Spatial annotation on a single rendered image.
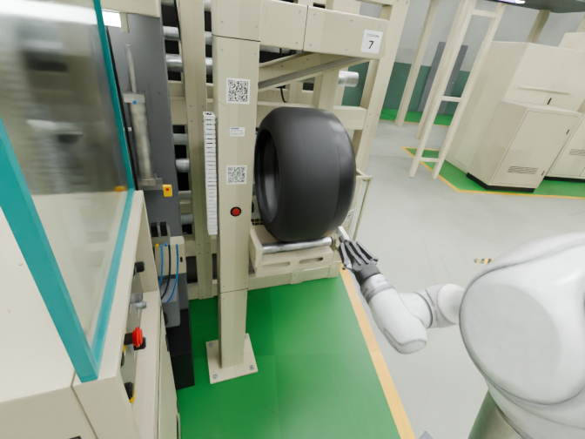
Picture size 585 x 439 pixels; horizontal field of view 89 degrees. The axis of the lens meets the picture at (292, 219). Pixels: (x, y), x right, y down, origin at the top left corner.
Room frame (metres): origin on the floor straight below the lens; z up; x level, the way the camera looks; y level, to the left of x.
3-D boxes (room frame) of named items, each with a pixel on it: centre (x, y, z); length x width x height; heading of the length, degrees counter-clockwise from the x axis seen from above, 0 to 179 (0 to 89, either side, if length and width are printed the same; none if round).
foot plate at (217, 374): (1.07, 0.26, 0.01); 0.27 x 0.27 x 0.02; 23
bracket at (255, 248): (1.12, 0.19, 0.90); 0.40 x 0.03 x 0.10; 23
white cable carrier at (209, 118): (1.01, 0.32, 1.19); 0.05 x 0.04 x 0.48; 23
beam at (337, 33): (1.51, 0.03, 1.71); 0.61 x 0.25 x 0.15; 113
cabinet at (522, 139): (4.78, -3.34, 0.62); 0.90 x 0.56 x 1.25; 101
